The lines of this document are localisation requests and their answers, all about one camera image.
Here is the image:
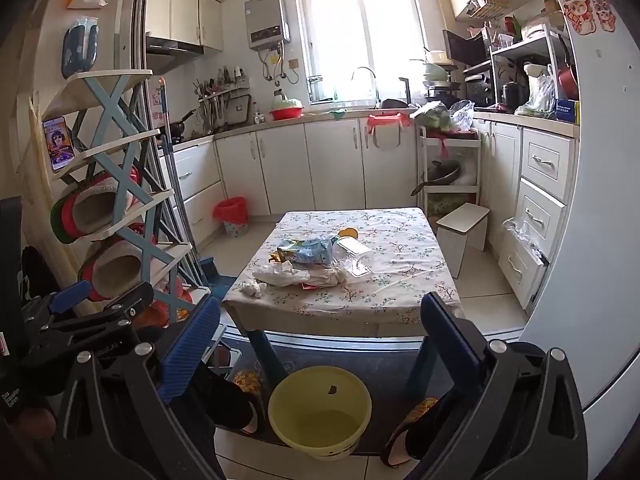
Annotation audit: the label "small red cartoon sticker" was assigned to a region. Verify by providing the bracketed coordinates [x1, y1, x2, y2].
[592, 0, 617, 32]

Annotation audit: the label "white plastic bag on counter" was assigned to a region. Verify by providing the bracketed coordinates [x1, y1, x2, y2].
[520, 75, 558, 118]

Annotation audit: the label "red basin with green lid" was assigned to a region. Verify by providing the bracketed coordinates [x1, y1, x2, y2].
[270, 90, 305, 121]

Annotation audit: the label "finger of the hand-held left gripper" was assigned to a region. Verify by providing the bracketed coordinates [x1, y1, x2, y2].
[30, 282, 155, 371]
[22, 281, 93, 328]

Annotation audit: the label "white plastic bag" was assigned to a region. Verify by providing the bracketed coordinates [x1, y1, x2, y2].
[252, 260, 348, 288]
[520, 75, 558, 118]

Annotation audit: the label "black wok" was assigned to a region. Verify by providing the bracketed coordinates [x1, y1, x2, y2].
[411, 160, 462, 197]

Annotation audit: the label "trash bin with red liner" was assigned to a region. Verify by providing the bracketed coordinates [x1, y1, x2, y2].
[213, 197, 249, 237]

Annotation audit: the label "white refrigerator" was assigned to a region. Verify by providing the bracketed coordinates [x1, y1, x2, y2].
[520, 0, 640, 480]

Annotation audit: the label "black microwave oven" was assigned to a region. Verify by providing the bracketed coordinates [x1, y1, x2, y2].
[443, 27, 493, 63]

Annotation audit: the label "range hood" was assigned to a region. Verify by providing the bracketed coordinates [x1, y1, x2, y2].
[145, 36, 205, 73]

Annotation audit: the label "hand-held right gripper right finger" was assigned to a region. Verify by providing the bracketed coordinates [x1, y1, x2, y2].
[410, 291, 588, 480]

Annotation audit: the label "smartphone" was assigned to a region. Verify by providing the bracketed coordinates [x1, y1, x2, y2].
[42, 116, 76, 172]

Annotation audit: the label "chrome kitchen faucet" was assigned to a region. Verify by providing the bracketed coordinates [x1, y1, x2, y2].
[351, 66, 381, 108]

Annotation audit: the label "black kettle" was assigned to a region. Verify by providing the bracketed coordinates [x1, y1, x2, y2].
[501, 81, 528, 111]

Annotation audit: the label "clear plastic bag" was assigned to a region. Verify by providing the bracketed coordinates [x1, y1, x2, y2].
[447, 100, 476, 131]

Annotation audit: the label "blue snack packet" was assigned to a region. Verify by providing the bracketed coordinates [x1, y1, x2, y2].
[270, 235, 341, 266]

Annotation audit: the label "low table with blue legs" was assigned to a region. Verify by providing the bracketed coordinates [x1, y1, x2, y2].
[235, 310, 441, 401]

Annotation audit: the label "white wooden stool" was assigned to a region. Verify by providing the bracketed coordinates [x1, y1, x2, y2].
[436, 203, 492, 279]

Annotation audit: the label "kitchen window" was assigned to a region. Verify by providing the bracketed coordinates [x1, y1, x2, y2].
[294, 0, 428, 106]

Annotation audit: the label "red pot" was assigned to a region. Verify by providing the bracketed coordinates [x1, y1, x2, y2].
[557, 62, 578, 98]

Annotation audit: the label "yellow plastic bucket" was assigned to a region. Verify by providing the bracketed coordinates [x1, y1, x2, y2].
[268, 366, 373, 461]

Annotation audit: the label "leafy greens in cart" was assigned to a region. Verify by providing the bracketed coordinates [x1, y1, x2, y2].
[427, 192, 476, 213]

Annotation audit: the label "blue box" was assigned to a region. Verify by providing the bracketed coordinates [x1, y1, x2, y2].
[555, 99, 581, 123]

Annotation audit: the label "person's right foot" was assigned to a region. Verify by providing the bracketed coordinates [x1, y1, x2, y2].
[382, 397, 451, 468]

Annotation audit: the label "person's left foot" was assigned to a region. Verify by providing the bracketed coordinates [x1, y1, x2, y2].
[190, 365, 263, 436]

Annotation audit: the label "floral tablecloth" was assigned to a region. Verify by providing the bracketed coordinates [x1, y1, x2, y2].
[221, 206, 465, 317]

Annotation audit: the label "bag of green vegetables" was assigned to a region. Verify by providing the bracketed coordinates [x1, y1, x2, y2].
[411, 101, 453, 131]

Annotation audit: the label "red and green slipper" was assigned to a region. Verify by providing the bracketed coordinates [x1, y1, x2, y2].
[50, 170, 141, 243]

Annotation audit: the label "white lower kitchen cabinets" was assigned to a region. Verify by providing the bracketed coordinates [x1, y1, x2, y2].
[160, 112, 421, 256]

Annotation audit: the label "clear plastic container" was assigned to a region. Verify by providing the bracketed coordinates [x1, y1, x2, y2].
[332, 237, 376, 278]

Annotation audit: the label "person's foot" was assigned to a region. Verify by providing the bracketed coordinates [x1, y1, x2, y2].
[382, 397, 451, 468]
[190, 365, 263, 436]

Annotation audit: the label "black frying pan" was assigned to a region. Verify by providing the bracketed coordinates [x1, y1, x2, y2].
[167, 109, 197, 141]

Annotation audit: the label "dark floor mat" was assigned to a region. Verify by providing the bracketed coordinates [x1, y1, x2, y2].
[215, 332, 451, 456]

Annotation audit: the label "stack of green pots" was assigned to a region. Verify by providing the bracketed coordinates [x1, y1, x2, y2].
[422, 50, 461, 98]

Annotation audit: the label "white bag with red handles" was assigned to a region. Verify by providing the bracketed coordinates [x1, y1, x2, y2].
[367, 112, 412, 151]

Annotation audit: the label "clear bag on drawer handle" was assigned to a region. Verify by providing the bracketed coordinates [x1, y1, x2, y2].
[502, 217, 548, 266]

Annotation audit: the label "white shelf cart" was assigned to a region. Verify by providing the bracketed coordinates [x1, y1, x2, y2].
[416, 127, 483, 213]

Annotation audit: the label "blue and white shoe rack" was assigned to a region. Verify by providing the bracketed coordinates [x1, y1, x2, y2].
[42, 70, 213, 311]

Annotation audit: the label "mop with metal handle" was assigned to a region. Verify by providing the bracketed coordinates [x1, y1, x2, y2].
[157, 77, 206, 281]

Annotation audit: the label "red plush slipper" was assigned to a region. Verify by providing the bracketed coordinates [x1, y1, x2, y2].
[80, 240, 156, 301]

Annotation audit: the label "silver water heater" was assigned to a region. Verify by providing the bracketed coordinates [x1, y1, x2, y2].
[244, 0, 292, 52]

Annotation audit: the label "utensil rack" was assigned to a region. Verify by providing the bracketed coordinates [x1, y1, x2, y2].
[195, 67, 251, 131]

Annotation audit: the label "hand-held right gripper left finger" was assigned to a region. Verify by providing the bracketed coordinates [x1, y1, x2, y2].
[55, 294, 226, 480]

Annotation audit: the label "white drawer cabinet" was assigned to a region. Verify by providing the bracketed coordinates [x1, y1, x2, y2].
[497, 120, 581, 311]

